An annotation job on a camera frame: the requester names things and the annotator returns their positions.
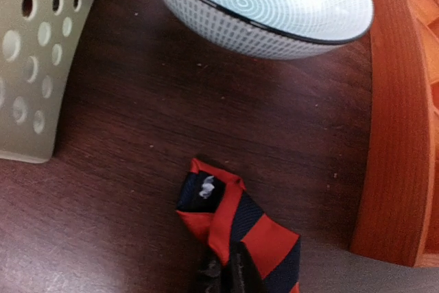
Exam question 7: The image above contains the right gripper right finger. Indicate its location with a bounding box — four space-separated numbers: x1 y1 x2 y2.
226 242 267 293

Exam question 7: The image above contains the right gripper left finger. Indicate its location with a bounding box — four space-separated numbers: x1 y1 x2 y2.
195 249 228 293

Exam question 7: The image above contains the red navy striped tie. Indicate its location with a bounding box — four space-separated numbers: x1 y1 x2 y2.
176 159 300 292

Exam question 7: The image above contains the orange compartment organizer box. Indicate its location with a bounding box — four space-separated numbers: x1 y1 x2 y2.
351 0 438 268

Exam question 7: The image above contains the pale blue ceramic bowl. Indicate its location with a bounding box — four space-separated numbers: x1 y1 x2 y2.
163 0 374 60

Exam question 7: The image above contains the beige plastic basket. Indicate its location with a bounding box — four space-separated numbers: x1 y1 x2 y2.
1 0 94 163

